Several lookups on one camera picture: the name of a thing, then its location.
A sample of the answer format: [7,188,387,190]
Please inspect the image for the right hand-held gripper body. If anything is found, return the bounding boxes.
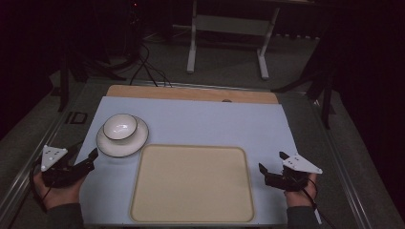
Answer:
[265,153,324,193]

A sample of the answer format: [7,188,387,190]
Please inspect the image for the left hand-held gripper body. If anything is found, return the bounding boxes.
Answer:
[40,144,87,189]

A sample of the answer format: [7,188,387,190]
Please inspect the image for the person's right hand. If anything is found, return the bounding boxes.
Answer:
[284,173,319,209]

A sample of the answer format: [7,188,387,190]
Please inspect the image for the person's left hand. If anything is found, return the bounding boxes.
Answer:
[32,171,86,211]

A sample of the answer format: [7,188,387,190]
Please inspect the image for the black floor socket box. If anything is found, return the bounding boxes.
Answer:
[64,111,89,125]

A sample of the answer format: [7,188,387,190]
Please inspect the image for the white plate with dark rim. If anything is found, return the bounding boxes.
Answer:
[96,114,150,158]

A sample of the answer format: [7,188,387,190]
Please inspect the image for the white bowl with dark rim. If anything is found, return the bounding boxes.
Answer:
[102,113,139,141]

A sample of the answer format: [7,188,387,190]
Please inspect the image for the black stand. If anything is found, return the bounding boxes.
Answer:
[270,60,337,130]
[56,37,128,113]

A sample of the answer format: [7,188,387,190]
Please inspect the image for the beige tray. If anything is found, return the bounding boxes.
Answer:
[128,143,256,224]

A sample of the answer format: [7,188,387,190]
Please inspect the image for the light blue mat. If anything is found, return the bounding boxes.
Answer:
[75,95,299,227]

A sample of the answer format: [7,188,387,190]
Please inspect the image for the metal floor rail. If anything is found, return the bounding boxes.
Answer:
[304,91,374,229]
[0,80,85,222]

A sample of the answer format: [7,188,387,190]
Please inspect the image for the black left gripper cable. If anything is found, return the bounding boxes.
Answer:
[29,157,54,214]

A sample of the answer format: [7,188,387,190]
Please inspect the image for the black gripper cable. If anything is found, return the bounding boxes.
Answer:
[297,176,338,229]
[29,157,54,214]

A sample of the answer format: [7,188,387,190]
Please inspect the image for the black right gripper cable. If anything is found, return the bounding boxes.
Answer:
[297,176,338,229]

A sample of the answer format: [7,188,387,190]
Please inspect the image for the black floor cables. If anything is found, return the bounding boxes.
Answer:
[128,41,174,89]

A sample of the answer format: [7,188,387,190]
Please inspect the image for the white metal desk frame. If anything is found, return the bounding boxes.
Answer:
[185,0,282,81]

